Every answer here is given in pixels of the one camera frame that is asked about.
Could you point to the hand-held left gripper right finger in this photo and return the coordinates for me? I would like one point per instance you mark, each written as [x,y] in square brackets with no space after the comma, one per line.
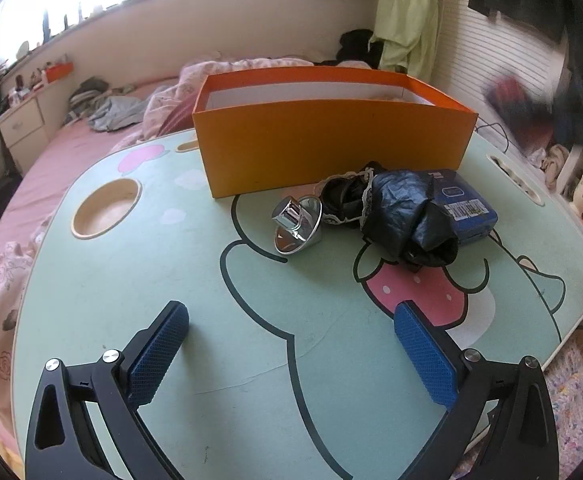
[424,355]

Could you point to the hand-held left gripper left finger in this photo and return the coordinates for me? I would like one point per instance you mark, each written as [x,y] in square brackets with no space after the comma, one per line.
[156,355]

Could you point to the orange cardboard box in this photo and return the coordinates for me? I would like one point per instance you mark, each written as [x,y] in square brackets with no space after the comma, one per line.
[321,145]

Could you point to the cartoon-print green desktop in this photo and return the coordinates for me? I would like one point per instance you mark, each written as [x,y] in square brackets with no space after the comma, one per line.
[171,270]

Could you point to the white plush toy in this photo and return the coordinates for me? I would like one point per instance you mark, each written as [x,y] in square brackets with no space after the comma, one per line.
[554,165]

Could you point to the white book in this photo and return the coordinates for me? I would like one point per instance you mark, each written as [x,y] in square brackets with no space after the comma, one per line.
[581,165]

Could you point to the blue box with barcode label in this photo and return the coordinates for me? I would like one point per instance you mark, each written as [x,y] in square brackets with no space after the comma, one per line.
[466,210]

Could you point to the light green curtain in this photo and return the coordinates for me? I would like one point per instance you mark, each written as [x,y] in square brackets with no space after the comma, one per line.
[411,15]

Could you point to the black plastic bag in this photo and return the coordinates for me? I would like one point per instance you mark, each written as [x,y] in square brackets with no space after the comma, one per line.
[396,210]

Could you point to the speckled floral rug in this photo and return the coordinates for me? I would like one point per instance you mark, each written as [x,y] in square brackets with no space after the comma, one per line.
[576,400]

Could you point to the pile of black clothes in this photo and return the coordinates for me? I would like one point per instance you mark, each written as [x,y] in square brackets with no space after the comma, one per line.
[356,47]

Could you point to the black lace garment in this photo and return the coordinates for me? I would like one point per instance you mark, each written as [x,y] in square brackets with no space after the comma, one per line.
[341,195]

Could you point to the dark pink pillow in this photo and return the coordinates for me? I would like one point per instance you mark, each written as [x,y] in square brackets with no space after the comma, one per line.
[174,121]

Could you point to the grey garment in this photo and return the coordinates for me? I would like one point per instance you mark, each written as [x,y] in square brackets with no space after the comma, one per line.
[116,115]

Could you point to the pink floral quilt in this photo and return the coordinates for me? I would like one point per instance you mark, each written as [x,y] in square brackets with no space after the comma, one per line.
[171,100]

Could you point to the white nightstand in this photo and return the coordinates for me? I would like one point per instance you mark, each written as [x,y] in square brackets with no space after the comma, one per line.
[24,127]

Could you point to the striped dark cloth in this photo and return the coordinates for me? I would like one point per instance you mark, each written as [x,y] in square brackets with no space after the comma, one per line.
[86,91]

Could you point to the orange tray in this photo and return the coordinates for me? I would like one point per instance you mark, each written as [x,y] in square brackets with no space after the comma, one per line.
[60,71]

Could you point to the clutter of small bottles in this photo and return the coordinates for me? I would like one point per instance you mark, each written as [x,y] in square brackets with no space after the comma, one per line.
[21,85]

